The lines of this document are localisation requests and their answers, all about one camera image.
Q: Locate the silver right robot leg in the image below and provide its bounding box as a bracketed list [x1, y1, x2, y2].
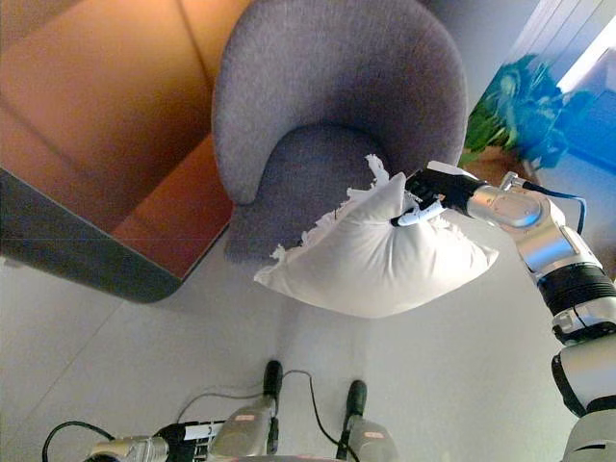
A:
[336, 414, 401, 462]

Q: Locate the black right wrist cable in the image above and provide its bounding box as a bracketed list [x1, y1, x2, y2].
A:
[522, 179, 587, 233]

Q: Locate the green leafy potted plant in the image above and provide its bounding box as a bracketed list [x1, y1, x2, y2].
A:
[464, 52, 569, 167]

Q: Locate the black left robot foot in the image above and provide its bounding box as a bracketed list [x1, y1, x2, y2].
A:
[262, 359, 284, 401]

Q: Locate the black right robot foot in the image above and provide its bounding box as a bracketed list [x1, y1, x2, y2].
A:
[346, 379, 369, 421]

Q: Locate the silver left robot leg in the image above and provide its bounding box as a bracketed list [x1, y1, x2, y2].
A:
[210, 397, 281, 459]

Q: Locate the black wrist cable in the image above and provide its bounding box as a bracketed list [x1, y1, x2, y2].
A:
[41, 421, 117, 462]
[522, 179, 587, 233]

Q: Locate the grey fabric tub armchair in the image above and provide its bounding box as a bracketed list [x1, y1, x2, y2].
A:
[211, 0, 469, 266]

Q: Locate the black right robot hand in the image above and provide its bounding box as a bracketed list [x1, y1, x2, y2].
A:
[390, 160, 483, 228]

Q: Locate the copper panelled cabinet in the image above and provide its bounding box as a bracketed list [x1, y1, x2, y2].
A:
[0, 0, 256, 305]

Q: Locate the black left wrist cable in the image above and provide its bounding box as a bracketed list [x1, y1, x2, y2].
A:
[41, 421, 117, 462]

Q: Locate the black robot foot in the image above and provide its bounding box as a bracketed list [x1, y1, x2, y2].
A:
[262, 359, 284, 401]
[346, 379, 369, 421]

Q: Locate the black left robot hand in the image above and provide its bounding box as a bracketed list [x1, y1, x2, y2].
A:
[157, 420, 227, 462]

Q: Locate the silver robot leg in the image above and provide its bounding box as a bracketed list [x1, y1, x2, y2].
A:
[336, 414, 401, 462]
[210, 397, 281, 459]

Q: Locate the white fringed throw pillow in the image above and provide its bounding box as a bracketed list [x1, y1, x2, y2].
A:
[253, 153, 501, 320]

